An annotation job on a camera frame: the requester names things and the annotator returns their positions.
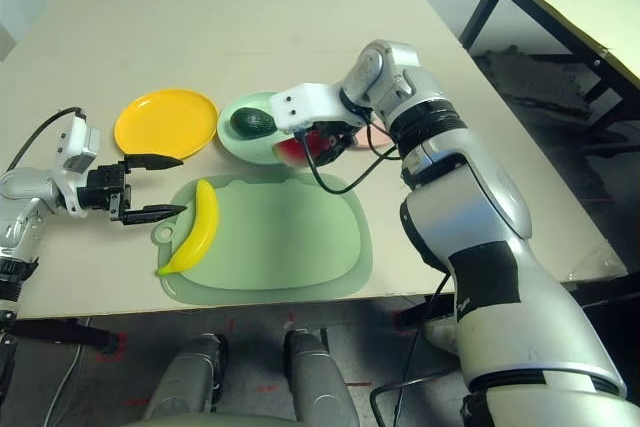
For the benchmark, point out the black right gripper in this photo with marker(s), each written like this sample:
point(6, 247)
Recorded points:
point(340, 133)

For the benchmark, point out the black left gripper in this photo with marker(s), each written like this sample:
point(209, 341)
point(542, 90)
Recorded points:
point(105, 189)

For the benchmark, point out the red watermelon slice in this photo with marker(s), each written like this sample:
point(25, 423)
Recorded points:
point(292, 149)

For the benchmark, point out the yellow toy banana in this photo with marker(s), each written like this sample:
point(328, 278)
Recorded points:
point(205, 222)

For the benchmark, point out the dark green toy avocado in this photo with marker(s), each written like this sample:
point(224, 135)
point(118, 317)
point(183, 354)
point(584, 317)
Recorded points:
point(252, 123)

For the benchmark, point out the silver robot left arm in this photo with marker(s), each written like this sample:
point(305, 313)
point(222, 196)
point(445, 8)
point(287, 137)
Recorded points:
point(25, 187)

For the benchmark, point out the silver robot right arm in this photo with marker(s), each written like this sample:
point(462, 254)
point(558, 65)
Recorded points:
point(475, 197)

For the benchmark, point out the pink plastic plate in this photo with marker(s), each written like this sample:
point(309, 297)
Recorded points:
point(360, 139)

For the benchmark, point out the yellow plastic plate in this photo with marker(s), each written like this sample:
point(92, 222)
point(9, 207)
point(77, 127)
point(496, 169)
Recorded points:
point(165, 122)

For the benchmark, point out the mint green plastic plate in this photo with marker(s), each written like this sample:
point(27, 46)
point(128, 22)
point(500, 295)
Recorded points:
point(245, 149)

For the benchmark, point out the green cutting board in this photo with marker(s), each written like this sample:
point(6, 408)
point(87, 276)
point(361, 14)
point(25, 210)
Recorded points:
point(280, 247)

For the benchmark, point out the red floor tape square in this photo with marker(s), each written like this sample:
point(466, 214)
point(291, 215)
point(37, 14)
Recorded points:
point(404, 331)
point(122, 347)

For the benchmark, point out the grey robot left leg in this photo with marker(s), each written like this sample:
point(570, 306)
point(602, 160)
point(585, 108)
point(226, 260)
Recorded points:
point(190, 377)

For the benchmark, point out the grey robot leg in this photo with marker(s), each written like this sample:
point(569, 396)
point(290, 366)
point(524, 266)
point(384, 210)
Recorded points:
point(320, 382)
point(190, 377)

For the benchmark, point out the grey robot right leg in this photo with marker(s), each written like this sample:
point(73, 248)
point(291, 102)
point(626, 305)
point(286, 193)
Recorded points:
point(320, 382)

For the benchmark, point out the short red floor tape dash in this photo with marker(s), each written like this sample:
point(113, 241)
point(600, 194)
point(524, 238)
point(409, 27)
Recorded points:
point(358, 383)

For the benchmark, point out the beige robot torso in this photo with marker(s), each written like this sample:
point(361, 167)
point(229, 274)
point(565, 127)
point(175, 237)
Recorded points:
point(210, 422)

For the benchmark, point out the clear plastic bag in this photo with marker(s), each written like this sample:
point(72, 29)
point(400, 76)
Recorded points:
point(600, 264)

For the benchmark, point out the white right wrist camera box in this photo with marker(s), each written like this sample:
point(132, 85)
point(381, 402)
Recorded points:
point(310, 102)

